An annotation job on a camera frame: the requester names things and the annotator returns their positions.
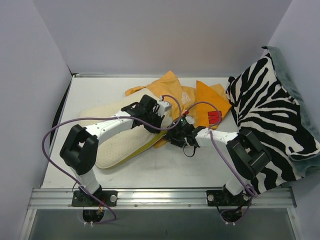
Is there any zebra print cushion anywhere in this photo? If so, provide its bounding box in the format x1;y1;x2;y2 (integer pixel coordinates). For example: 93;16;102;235
225;53;320;194

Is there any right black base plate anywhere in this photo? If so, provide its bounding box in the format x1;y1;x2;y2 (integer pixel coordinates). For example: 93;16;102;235
206;189;250;207

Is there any orange pillowcase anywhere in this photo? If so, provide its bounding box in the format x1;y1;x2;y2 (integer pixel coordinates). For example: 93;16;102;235
124;70;233;150

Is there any aluminium mounting rail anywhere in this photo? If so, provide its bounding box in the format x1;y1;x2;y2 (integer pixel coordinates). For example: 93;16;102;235
27;187;297;210

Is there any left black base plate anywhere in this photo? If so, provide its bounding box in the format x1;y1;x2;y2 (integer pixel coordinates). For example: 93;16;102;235
71;189;118;207

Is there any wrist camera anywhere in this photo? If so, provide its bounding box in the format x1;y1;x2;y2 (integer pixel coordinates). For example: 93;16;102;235
178;115;195;127
157;100;172;115

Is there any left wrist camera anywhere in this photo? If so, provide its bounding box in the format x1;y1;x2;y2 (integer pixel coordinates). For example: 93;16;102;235
157;100;172;115

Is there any cream memory foam pillow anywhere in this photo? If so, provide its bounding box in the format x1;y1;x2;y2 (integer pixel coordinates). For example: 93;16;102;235
78;90;165;169

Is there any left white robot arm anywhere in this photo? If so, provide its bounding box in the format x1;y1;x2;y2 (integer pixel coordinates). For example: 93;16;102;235
59;94;171;206

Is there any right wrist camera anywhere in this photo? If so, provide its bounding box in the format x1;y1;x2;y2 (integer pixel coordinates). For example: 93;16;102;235
178;115;195;127

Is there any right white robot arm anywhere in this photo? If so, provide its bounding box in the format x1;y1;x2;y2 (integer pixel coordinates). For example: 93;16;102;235
164;117;272;205

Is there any grey-green towel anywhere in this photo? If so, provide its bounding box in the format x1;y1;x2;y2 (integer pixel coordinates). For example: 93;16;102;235
262;45;320;177

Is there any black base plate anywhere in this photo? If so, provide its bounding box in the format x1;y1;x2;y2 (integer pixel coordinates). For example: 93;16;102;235
206;189;250;207
71;189;118;207

